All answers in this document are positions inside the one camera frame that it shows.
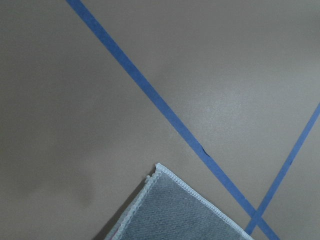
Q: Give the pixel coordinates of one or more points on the pink and grey towel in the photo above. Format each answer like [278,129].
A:
[164,207]

